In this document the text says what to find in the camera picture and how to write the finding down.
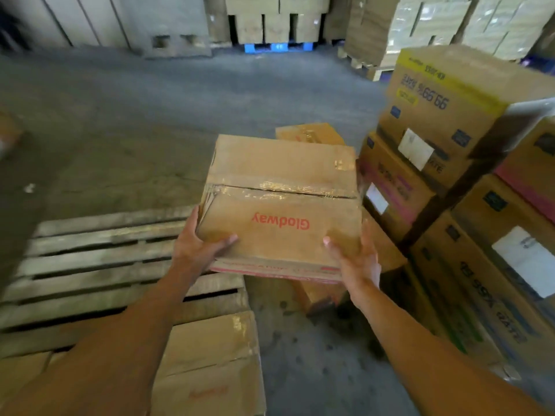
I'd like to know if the person's left forearm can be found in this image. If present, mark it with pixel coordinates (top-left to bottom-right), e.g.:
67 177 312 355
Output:
0 263 205 416

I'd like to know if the small cardboard box red print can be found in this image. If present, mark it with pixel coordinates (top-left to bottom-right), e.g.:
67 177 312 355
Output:
275 122 346 146

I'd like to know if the weathered wooden pallet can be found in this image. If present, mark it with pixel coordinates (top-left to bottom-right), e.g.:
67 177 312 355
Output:
0 205 251 359

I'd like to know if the low cardboard box red stripe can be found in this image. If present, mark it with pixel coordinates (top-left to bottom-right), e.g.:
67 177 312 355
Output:
293 210 408 317

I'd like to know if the person's right forearm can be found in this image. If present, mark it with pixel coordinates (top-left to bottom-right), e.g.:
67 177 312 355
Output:
346 277 552 416

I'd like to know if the cardboard box with yellow band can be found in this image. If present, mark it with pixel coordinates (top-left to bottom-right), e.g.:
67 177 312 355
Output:
376 44 555 196

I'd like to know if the taped cardboard box red print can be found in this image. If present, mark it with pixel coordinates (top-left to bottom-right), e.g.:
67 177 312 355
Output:
196 134 363 285

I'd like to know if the grey cardboard-covered pallet load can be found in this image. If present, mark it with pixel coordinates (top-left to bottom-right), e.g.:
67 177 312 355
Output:
120 0 213 59

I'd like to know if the blue plastic pallet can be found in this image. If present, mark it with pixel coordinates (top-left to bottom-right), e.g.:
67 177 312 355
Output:
243 41 314 54

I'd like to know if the cardboard box large white label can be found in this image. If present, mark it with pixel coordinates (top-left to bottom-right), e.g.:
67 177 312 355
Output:
450 173 555 327

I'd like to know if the cardboard box with pink band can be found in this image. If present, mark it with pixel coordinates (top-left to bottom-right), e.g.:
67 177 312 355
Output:
358 131 437 244
493 117 555 226

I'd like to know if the person's right hand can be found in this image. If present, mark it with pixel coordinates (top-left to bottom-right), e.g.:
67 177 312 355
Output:
323 221 382 300

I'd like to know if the cardboard box with shiny tape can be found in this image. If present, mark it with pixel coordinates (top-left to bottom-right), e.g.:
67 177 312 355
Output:
149 310 268 416

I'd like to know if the cardboard box with green print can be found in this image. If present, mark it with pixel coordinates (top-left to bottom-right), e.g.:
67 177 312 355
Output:
409 211 555 382

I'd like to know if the light wooden pallet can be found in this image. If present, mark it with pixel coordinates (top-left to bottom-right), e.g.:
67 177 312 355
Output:
337 47 396 82

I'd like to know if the plain brown cardboard box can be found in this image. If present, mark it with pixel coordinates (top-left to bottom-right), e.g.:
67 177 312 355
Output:
0 351 53 405

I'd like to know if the stack of plain cardboard boxes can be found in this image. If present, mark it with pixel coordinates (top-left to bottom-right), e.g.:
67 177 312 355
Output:
204 0 331 49

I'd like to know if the stack of plastic-wrapped cardboard boxes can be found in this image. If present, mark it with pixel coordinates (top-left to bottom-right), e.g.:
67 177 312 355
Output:
344 0 472 68

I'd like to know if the stack of wrapped pale boxes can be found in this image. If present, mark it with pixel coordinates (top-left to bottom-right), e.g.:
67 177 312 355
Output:
461 0 555 62

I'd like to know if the person's left hand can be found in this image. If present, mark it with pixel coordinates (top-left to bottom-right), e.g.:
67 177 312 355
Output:
171 205 239 278

